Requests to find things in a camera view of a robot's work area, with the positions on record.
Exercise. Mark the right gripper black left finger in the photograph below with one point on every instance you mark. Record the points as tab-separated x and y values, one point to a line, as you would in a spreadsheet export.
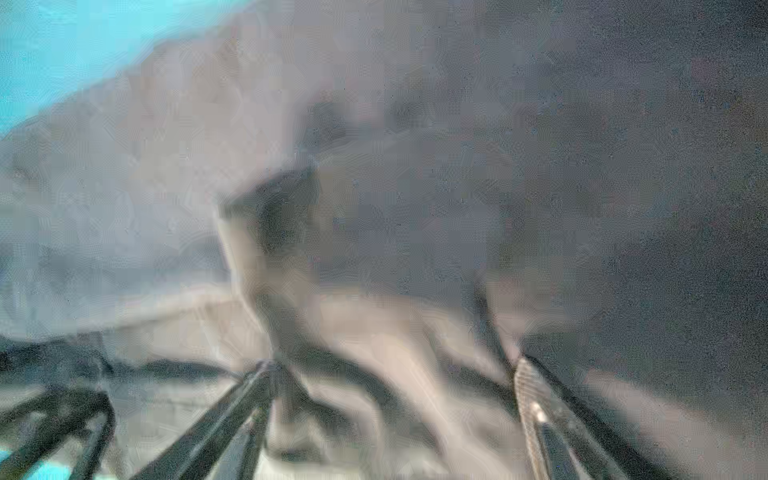
244	409

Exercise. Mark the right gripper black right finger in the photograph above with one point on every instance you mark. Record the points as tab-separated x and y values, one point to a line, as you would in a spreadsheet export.
565	439

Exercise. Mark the black t shirt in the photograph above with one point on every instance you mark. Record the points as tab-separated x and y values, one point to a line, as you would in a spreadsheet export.
399	201

